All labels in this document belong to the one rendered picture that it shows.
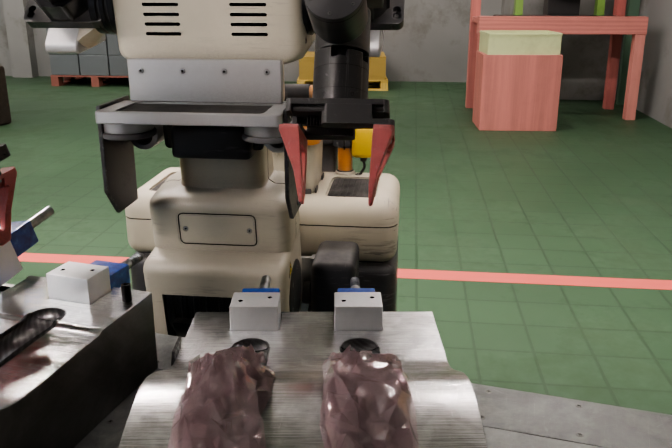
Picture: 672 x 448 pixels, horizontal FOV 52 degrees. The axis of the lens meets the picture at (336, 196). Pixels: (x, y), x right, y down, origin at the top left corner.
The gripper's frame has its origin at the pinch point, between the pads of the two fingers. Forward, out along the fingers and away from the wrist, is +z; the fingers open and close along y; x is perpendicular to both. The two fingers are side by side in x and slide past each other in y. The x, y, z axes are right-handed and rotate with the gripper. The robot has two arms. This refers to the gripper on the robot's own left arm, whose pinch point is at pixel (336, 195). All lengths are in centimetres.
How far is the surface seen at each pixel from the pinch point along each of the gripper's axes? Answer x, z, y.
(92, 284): -0.1, 9.7, -24.3
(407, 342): 3.3, 14.1, 7.5
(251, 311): 3.2, 11.7, -8.5
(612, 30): 551, -256, 196
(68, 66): 737, -285, -423
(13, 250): 3.3, 6.3, -35.0
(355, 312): 4.2, 11.4, 2.1
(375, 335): 4.3, 13.6, 4.3
